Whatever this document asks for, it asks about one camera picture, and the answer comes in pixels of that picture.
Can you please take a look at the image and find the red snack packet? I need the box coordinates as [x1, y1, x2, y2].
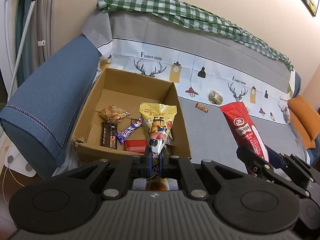
[124, 139, 148, 154]

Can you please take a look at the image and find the large red snack bag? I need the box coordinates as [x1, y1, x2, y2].
[220, 102, 268, 161]

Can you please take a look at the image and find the purple candy bar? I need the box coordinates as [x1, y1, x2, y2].
[116, 117, 143, 145]

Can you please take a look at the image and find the yellow cartoon snack bag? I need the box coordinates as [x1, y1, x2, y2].
[139, 102, 177, 191]

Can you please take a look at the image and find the clear bag of cookies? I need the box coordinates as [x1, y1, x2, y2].
[99, 105, 131, 124]

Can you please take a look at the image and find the dark brown chocolate bar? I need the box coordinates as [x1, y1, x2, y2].
[101, 122, 117, 150]

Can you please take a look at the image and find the orange cushion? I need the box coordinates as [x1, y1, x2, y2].
[288, 95, 319, 150]

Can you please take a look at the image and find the brown cardboard box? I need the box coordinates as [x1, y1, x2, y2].
[72, 68, 191, 165]

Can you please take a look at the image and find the small orange snack bar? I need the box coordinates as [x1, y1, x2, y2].
[195, 103, 209, 113]

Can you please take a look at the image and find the clear wrapped nut cake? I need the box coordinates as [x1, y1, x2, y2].
[208, 90, 223, 105]

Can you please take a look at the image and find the grey printed sofa cover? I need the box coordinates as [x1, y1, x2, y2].
[53, 11, 308, 178]

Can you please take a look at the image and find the blue sofa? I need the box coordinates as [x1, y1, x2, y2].
[0, 34, 320, 181]

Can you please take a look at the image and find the white floor scale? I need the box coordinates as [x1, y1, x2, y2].
[4, 144, 36, 177]

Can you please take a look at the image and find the green checkered cloth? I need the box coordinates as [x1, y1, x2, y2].
[97, 0, 294, 71]

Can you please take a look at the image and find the grey curtain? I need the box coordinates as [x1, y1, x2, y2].
[15, 0, 54, 85]

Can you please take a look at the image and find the braided pole with black handle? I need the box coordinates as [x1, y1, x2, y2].
[7, 0, 37, 101]

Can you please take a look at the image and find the white door frame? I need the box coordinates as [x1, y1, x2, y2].
[0, 0, 18, 92]

